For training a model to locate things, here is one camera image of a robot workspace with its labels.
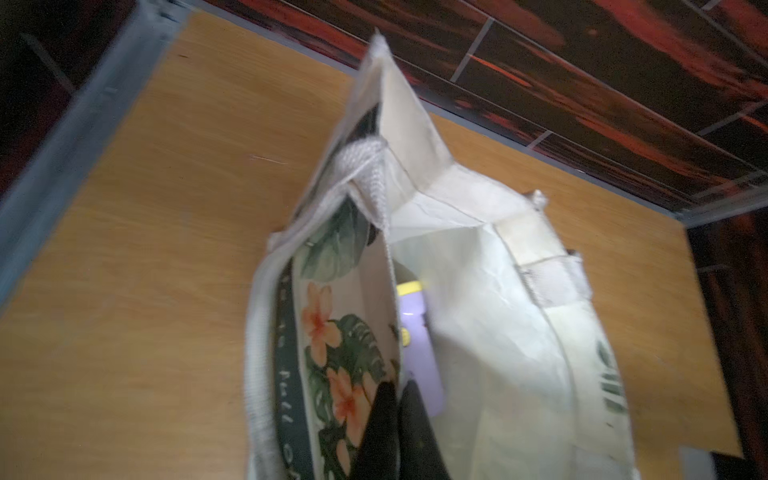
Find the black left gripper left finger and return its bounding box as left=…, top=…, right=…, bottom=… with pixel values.
left=349, top=382, right=399, bottom=480

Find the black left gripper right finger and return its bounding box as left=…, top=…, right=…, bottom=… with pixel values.
left=398, top=380, right=450, bottom=480

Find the white flashlight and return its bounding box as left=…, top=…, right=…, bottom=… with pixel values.
left=397, top=280, right=445, bottom=418

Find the white canvas tote bag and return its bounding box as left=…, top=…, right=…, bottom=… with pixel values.
left=244, top=34, right=639, bottom=479

